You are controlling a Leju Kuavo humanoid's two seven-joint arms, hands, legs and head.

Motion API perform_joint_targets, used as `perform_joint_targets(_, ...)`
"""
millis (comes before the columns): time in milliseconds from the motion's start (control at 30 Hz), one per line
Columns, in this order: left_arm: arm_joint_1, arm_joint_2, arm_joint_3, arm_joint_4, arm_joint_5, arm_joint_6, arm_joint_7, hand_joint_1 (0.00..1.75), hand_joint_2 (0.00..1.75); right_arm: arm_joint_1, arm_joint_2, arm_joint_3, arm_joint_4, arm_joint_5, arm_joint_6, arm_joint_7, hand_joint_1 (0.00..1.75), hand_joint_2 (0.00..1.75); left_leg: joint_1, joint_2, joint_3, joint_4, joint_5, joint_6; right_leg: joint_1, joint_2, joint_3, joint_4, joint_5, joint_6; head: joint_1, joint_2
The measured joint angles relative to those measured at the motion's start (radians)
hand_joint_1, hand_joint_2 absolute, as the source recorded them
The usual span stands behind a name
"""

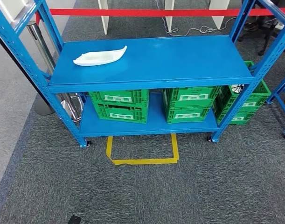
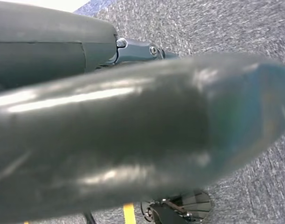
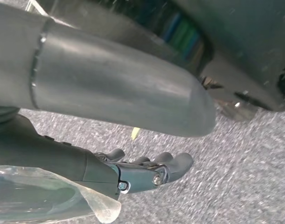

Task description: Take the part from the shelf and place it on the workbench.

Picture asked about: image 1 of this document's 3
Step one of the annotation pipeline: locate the blue metal shelf rack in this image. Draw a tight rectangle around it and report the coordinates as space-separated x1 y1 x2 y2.
0 0 285 148
266 70 285 140

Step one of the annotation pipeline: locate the white plastic trim part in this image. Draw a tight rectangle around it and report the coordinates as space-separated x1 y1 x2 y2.
73 45 128 67

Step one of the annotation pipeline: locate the green plastic crate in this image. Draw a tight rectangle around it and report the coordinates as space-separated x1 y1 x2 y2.
162 86 221 124
213 61 272 126
88 90 150 124

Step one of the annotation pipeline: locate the red barrier tape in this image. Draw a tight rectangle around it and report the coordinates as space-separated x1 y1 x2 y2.
35 7 285 25

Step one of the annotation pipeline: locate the white desk side panel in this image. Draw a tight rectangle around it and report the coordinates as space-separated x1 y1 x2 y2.
209 0 231 30

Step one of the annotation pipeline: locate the black office chair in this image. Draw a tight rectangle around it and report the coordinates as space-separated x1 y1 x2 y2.
237 0 285 56

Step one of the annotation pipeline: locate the white floor cable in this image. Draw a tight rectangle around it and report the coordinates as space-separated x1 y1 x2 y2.
155 0 179 37
177 17 237 35

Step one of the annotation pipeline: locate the white object with black cable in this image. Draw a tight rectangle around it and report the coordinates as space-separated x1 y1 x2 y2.
231 84 244 94

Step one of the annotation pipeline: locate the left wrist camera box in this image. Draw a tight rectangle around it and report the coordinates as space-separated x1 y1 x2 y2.
67 215 82 224

